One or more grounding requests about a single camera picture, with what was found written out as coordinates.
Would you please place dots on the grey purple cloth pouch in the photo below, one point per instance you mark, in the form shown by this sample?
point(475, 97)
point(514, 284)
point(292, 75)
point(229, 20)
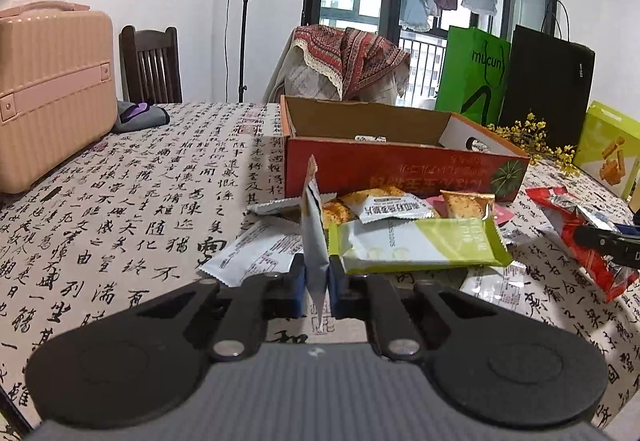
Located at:
point(137, 117)

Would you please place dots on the studio light on stand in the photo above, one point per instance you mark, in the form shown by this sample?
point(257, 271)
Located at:
point(245, 21)

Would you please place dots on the red cardboard box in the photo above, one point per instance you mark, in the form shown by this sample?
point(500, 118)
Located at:
point(350, 166)

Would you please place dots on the red snack packet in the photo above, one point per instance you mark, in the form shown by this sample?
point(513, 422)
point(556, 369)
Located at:
point(590, 277)

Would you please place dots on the pink snack packet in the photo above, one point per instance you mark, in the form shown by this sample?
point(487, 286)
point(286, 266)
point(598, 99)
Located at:
point(502, 216)

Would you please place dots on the white grey snack packet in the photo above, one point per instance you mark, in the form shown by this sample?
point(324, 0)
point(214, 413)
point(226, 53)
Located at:
point(315, 246)

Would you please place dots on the green snack box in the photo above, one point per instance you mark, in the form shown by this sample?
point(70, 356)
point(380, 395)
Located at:
point(605, 146)

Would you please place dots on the yellow flower sprig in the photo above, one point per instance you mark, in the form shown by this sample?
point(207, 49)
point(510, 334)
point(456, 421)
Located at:
point(530, 133)

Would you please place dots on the green white snack bar packet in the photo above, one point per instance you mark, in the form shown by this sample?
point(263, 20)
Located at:
point(400, 246)

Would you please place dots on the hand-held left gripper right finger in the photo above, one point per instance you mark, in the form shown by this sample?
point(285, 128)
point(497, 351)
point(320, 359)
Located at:
point(336, 293)

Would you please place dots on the dark wooden chair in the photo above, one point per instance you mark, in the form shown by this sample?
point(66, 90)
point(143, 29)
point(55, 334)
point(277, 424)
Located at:
point(150, 66)

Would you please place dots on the green paper bag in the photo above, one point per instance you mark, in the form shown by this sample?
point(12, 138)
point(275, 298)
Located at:
point(470, 71)

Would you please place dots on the pink suitcase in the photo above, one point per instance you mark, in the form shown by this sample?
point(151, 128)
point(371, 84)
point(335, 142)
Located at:
point(50, 96)

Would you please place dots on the red patterned cloth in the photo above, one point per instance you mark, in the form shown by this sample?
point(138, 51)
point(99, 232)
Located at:
point(360, 56)

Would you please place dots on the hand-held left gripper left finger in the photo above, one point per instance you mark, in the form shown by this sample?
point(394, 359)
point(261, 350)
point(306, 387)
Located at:
point(296, 293)

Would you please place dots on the black paper bag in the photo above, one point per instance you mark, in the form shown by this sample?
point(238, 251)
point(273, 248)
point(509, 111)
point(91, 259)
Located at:
point(550, 86)

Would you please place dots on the silver white snack packet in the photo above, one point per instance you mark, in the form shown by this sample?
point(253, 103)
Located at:
point(275, 208)

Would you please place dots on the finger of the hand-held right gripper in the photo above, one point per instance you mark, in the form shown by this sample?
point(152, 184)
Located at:
point(600, 241)

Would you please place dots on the orange cracker packet white label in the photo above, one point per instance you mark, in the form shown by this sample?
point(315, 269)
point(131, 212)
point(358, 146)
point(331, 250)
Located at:
point(395, 211)

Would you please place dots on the beige quilted jacket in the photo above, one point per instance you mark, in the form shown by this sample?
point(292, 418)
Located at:
point(305, 81)

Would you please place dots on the orange snack packet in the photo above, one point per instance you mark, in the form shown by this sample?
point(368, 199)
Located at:
point(465, 205)

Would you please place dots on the small white snack packet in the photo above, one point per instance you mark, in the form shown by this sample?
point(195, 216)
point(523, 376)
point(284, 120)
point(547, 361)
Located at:
point(370, 138)

